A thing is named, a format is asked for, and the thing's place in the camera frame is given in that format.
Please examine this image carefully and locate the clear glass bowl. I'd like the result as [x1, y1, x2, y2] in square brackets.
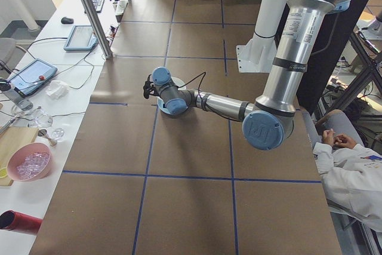
[29, 108, 54, 129]

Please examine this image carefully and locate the wooden cutting board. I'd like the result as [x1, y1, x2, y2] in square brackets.
[0, 126, 40, 187]

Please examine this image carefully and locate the white wall pipe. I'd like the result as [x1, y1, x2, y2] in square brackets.
[0, 0, 41, 32]

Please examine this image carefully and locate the pink bowl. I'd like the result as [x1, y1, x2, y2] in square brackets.
[7, 143, 53, 182]

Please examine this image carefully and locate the red cylinder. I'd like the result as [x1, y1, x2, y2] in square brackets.
[0, 210, 44, 235]

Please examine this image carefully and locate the black frame cover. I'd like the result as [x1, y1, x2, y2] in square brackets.
[294, 0, 382, 116]

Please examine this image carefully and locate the crumpled white tissue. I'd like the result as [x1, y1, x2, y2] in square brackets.
[45, 80, 70, 100]

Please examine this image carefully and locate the person in white coat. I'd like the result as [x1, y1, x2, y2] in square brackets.
[312, 109, 382, 234]

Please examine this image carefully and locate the blue teach pendant tablet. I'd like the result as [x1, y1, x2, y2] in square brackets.
[6, 59, 58, 99]
[63, 24, 99, 53]

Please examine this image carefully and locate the bystander bare hand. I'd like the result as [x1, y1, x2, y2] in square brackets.
[333, 134, 358, 150]
[321, 129, 335, 146]

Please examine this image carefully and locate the metal jigger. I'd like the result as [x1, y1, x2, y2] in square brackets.
[38, 128, 58, 148]

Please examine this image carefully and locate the aluminium profile post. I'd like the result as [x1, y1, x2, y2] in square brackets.
[67, 0, 115, 60]

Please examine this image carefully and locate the small clear glass dish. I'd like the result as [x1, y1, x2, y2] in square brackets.
[50, 127, 66, 141]

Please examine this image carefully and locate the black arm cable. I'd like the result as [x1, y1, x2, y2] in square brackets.
[178, 71, 240, 122]

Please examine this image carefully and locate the white side table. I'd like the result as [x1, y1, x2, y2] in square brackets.
[0, 0, 141, 255]

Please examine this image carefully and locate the light blue round plate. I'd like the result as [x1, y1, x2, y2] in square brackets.
[157, 96, 189, 116]

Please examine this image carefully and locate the grey office chair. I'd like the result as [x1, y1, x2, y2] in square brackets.
[0, 37, 28, 80]

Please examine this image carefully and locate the white pedestal column with base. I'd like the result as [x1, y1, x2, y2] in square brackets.
[235, 0, 299, 74]

